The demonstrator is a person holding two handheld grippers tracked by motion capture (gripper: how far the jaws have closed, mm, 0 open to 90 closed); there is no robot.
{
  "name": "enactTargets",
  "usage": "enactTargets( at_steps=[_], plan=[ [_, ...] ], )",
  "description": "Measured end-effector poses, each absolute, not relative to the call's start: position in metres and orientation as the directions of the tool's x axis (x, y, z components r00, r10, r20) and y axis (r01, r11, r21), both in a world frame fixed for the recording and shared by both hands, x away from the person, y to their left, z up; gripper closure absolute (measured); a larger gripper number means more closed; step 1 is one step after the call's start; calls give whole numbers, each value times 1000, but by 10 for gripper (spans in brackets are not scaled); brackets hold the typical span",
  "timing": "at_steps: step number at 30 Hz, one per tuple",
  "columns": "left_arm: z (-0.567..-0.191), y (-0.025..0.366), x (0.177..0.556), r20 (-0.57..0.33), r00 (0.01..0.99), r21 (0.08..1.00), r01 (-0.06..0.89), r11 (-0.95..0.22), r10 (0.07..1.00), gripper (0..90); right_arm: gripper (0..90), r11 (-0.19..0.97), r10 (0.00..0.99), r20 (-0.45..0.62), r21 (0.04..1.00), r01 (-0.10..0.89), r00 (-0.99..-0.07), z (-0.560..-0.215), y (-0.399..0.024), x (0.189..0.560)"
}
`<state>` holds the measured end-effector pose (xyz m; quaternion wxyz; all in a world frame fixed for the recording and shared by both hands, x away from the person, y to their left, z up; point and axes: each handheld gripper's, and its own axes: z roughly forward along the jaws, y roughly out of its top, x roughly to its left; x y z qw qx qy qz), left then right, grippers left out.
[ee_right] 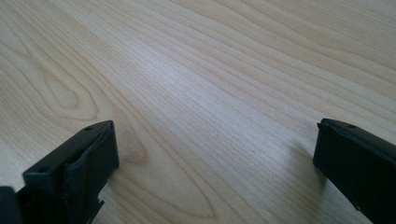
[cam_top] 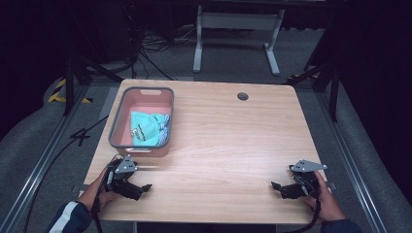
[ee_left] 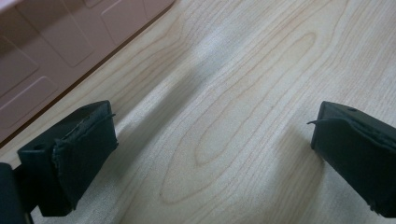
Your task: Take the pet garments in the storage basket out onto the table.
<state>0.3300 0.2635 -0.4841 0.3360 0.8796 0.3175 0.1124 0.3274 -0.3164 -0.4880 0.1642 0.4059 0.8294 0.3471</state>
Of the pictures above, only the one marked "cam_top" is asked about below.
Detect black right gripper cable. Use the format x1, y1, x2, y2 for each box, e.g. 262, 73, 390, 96
290, 176, 323, 233

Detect teal cloth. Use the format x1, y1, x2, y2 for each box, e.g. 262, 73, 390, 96
129, 111, 169, 148

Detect person's left hand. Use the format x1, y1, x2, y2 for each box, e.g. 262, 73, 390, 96
78, 166, 122, 212

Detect person's right hand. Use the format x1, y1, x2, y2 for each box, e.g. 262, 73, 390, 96
302, 170, 347, 223

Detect blue white striped cloth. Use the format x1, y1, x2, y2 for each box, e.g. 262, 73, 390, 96
154, 113, 172, 146

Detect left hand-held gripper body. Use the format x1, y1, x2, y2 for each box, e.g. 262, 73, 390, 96
106, 153, 144, 201

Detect black floor cable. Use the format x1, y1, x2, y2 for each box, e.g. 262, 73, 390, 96
22, 115, 110, 227

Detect white metal table frame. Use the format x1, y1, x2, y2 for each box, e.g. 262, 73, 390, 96
192, 4, 286, 77

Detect pink basket with grey rim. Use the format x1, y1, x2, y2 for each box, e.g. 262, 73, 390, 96
108, 85, 176, 159

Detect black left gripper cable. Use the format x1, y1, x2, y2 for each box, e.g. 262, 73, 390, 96
90, 158, 121, 233

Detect grey metal floor rail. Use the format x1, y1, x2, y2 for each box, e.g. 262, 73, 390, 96
314, 90, 392, 233
0, 84, 91, 233

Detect bundle of floor cables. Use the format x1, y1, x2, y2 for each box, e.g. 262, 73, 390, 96
137, 23, 199, 81

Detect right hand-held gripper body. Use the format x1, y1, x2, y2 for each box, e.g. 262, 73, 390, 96
281, 158, 328, 200

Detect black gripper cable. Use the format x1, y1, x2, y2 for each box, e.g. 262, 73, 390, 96
90, 158, 121, 233
290, 176, 323, 233

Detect black metal stand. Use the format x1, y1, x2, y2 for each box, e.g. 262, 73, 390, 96
62, 52, 124, 117
284, 61, 342, 123

